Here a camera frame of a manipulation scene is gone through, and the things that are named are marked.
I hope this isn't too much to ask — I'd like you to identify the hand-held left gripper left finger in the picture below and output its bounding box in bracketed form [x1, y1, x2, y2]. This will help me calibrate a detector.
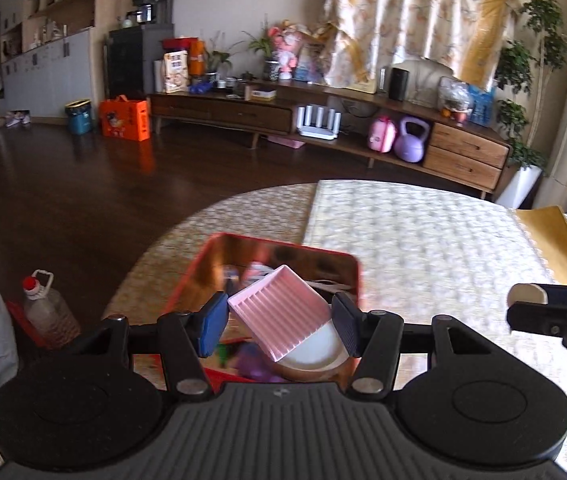
[83, 291, 229, 404]

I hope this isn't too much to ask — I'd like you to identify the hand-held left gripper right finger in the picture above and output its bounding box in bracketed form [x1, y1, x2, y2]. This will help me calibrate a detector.
[332, 292, 484, 404]

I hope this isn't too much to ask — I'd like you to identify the roll of beige tape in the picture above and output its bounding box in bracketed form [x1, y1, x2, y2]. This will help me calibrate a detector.
[269, 320, 351, 384]

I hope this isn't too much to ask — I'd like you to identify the purple toy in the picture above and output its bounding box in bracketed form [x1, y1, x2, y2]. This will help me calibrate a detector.
[233, 342, 279, 385]

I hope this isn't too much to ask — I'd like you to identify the pink soap dish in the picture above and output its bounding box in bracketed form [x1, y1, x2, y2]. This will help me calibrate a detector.
[226, 264, 333, 364]

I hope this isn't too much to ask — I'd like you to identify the red tin box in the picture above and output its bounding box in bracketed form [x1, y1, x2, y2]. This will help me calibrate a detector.
[162, 232, 365, 396]

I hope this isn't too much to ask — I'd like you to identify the white quilted mat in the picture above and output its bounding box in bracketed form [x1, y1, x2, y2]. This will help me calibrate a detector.
[302, 180, 567, 480]

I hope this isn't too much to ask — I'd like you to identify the oil bottle with red cap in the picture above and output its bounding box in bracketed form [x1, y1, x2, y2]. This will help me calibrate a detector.
[22, 270, 81, 350]

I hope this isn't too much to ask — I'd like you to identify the wooden TV stand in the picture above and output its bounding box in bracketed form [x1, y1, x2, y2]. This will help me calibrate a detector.
[147, 77, 513, 200]

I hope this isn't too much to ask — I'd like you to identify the red plastic basket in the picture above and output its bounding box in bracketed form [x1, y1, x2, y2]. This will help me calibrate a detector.
[6, 300, 49, 350]

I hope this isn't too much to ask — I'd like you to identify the pink tray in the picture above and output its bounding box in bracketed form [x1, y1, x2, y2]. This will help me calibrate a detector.
[267, 134, 307, 150]

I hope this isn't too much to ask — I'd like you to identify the pink toy case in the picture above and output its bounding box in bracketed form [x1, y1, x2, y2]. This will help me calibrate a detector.
[367, 115, 397, 154]

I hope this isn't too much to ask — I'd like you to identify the purple kettlebell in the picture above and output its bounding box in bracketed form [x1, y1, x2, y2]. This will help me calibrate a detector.
[394, 116, 433, 163]

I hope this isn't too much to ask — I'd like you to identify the potted tree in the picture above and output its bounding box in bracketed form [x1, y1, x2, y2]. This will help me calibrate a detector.
[493, 0, 567, 211]

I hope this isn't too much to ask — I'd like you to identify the white router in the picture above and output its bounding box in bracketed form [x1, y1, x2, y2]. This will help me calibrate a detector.
[296, 104, 343, 141]

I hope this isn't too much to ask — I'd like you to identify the blue box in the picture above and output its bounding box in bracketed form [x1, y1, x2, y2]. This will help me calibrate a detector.
[467, 85, 495, 127]

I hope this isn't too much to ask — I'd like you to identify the orange gift box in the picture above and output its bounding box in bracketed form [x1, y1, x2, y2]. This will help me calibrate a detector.
[100, 95, 151, 142]

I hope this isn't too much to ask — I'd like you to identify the plastic bag of fruit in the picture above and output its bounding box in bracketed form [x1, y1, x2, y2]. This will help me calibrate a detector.
[437, 76, 471, 123]

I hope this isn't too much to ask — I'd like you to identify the teal bin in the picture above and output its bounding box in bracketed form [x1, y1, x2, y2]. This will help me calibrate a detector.
[64, 99, 93, 135]

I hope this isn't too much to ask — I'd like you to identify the black speaker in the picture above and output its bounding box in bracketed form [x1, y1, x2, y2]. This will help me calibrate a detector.
[389, 66, 409, 102]

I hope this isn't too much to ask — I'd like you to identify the printed snack bag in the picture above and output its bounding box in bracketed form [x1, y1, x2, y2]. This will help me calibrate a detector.
[163, 51, 189, 94]

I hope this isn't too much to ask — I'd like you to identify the small orchid plant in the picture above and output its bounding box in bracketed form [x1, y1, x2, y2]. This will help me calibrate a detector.
[203, 30, 236, 86]

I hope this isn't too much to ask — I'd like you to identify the black cabinet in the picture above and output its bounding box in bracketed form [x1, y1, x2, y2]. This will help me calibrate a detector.
[107, 23, 175, 102]

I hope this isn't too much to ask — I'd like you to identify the potted plant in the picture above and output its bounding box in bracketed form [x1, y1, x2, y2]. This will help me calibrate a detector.
[243, 15, 281, 82]

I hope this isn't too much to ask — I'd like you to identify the pink doll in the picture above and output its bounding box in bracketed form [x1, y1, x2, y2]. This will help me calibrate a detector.
[269, 21, 314, 82]

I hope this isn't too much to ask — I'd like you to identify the red flat box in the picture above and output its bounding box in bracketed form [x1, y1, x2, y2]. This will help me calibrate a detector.
[162, 36, 198, 53]

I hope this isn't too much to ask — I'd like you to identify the floral cloth cover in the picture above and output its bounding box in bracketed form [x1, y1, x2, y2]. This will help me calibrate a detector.
[323, 0, 521, 93]

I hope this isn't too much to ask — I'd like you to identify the black coffee machine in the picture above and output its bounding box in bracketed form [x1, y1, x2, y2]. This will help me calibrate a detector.
[130, 0, 174, 26]

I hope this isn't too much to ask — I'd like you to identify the wall shelf unit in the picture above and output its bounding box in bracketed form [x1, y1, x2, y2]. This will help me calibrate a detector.
[0, 0, 101, 120]

